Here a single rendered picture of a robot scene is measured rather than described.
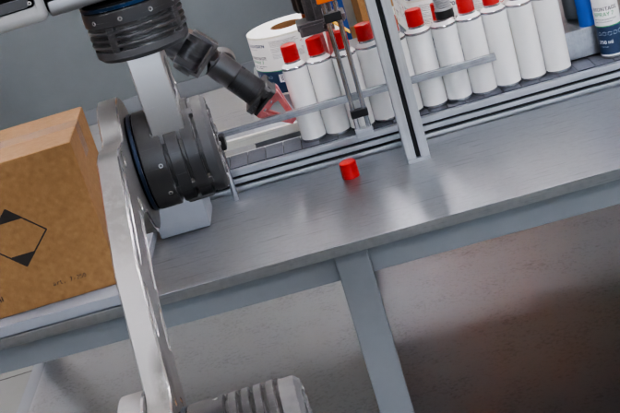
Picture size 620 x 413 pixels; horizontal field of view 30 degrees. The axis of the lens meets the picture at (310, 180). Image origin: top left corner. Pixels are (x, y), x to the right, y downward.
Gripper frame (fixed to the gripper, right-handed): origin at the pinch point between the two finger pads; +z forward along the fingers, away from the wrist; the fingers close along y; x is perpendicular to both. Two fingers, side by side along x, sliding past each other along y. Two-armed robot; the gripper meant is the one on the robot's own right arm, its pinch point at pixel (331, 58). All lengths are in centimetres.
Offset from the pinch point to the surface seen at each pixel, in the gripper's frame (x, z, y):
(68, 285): 48, 15, 55
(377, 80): 8.5, 4.9, -7.8
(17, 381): -108, 103, 127
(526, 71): 8.2, 11.5, -37.3
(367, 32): 7.5, -4.9, -8.3
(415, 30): 8.0, -2.8, -17.6
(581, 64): 7, 14, -49
